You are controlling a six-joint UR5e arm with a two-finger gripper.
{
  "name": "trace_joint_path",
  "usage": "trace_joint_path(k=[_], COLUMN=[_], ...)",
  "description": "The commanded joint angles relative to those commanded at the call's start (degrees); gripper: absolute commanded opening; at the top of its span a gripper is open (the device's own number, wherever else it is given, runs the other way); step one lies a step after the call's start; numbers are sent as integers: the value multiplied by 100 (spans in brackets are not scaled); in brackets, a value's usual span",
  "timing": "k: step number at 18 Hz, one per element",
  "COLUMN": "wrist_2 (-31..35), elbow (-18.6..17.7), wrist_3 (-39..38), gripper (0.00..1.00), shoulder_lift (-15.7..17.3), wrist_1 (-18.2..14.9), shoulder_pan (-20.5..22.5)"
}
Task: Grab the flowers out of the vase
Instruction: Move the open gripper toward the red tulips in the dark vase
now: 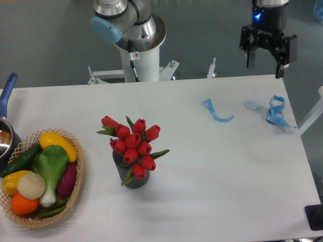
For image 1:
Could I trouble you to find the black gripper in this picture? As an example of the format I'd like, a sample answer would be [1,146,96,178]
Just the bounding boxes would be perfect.
[239,1,297,79]

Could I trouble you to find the red tulip bouquet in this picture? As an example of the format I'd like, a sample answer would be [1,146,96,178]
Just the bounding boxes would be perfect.
[97,115,169,179]

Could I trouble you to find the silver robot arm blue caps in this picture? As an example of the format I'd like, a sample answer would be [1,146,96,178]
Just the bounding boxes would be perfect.
[90,1,297,82]

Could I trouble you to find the dark grey ribbed vase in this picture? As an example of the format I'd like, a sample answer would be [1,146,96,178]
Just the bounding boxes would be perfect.
[112,151,150,189]

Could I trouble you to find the tangled blue ribbon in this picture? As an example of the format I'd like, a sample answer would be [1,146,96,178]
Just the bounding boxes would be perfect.
[265,95,297,132]

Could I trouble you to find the blue ribbon strip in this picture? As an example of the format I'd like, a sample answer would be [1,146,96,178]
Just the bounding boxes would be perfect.
[201,98,234,123]

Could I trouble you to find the black device at table edge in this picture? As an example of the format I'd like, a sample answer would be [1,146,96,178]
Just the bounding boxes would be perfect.
[304,204,323,231]

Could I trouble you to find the purple sweet potato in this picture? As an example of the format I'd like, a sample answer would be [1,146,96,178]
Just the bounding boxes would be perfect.
[57,163,77,197]

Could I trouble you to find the green bok choy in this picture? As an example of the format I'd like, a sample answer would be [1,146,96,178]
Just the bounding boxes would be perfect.
[32,145,69,207]

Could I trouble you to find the green cucumber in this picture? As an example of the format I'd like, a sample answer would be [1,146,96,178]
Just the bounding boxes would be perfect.
[1,144,43,178]

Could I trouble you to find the beige garlic bulb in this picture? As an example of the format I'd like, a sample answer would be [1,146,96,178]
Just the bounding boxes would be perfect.
[17,172,46,200]

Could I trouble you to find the green bean pods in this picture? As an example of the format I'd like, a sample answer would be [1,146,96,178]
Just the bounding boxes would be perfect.
[36,200,68,219]

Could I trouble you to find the yellow bell pepper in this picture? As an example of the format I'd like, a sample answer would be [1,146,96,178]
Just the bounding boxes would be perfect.
[2,170,32,195]

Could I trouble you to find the woven wicker basket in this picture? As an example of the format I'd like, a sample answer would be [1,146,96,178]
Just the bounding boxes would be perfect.
[1,129,84,228]

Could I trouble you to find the orange fruit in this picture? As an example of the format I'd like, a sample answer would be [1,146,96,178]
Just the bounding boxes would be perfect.
[11,194,39,215]

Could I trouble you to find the white frame bar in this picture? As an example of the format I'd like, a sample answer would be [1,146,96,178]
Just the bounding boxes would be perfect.
[298,86,322,136]

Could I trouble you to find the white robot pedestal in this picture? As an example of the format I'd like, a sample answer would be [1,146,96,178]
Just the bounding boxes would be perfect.
[87,44,180,85]

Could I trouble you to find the blue handled saucepan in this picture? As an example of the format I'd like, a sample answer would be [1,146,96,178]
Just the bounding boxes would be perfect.
[1,73,21,172]

